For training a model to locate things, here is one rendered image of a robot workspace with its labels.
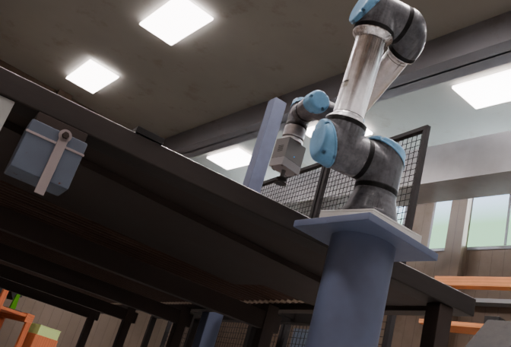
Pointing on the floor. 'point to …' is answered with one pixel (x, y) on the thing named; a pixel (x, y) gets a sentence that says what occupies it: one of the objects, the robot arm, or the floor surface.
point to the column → (356, 276)
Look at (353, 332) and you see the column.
